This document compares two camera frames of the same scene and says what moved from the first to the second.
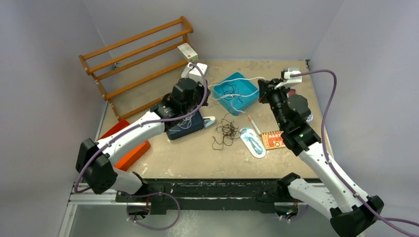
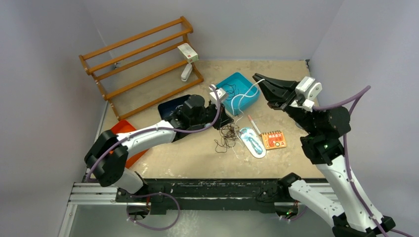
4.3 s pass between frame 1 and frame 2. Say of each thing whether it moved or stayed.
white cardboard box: stayed
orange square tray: stayed
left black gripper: moved
